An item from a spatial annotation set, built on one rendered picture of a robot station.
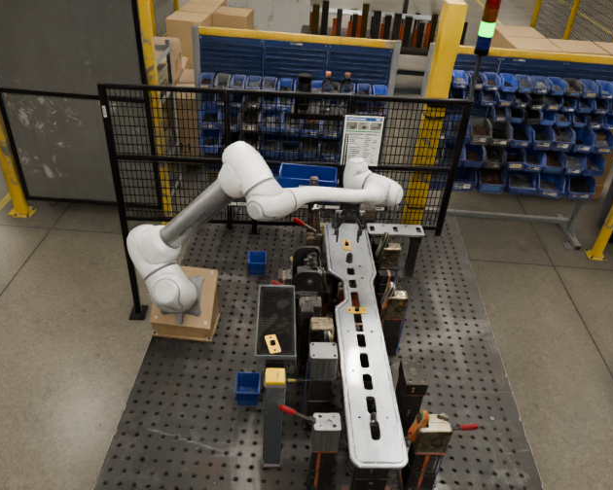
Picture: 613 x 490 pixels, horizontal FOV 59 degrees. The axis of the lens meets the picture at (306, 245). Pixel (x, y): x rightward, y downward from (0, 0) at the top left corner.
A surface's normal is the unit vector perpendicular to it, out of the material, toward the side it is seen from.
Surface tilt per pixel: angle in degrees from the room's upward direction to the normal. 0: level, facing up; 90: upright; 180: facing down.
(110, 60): 92
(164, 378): 0
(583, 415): 0
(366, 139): 90
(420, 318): 0
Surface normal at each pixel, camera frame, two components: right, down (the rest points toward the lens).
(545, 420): 0.06, -0.81
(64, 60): -0.07, 0.60
